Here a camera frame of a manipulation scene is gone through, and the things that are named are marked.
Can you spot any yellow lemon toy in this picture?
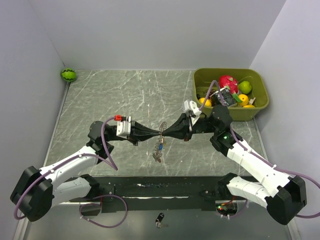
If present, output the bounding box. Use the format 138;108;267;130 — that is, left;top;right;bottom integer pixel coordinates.
243;104;255;108

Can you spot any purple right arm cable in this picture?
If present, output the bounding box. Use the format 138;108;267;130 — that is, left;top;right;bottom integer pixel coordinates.
198;79;320;219

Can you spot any black key fob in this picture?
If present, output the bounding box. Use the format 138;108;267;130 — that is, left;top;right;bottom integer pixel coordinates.
155;212;168;229

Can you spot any orange fruit toy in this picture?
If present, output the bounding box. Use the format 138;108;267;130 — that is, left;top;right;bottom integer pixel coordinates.
238;94;249;107
198;97;212;107

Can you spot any olive green plastic bin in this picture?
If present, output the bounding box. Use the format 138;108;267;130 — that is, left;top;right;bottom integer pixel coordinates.
192;68;269;121

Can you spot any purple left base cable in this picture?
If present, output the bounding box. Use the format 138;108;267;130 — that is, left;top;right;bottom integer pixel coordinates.
79;194;128;228

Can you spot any red dragon fruit toy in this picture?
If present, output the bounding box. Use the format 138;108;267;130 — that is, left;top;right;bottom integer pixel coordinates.
219;75;239;94

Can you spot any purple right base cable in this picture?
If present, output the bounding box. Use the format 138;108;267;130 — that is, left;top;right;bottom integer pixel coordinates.
219;198;250;221

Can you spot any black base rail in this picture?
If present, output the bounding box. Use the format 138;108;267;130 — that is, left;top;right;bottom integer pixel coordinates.
77;176;242;213

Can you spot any green apple toy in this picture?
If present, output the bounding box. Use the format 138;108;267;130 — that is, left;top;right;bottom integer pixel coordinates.
238;81;252;95

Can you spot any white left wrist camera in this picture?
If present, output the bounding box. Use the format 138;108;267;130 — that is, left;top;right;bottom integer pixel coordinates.
115;115;132;138

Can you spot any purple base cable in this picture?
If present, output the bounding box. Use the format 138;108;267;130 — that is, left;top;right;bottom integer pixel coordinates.
79;194;128;228
219;198;250;221

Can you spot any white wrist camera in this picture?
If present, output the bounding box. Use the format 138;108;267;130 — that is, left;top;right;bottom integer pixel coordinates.
182;100;202;130
115;115;132;138

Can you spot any green watermelon ball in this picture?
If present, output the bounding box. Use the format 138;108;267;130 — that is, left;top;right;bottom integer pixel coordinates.
60;68;77;82

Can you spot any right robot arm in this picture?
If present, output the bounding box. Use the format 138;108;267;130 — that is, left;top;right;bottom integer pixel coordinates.
162;105;307;225

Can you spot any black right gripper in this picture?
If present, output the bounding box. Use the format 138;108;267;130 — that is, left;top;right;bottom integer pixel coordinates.
161;112;218;142

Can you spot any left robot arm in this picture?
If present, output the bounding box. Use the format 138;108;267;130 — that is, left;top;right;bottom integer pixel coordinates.
10;115;161;222

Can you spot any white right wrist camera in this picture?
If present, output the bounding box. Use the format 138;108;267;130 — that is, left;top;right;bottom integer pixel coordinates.
182;100;202;130

